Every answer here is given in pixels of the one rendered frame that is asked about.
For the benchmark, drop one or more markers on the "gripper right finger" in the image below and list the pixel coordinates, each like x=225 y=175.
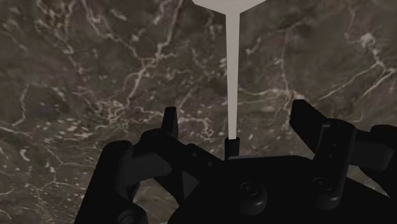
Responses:
x=333 y=145

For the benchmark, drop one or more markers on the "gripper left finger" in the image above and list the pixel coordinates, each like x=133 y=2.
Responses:
x=145 y=163

